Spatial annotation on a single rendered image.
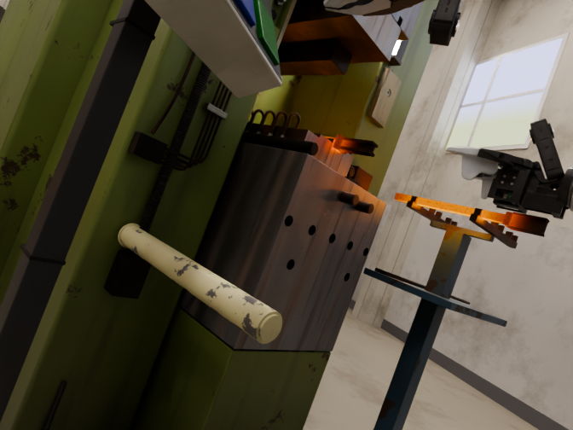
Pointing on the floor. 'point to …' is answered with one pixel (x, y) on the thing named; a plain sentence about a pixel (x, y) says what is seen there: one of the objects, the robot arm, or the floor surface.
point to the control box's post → (72, 188)
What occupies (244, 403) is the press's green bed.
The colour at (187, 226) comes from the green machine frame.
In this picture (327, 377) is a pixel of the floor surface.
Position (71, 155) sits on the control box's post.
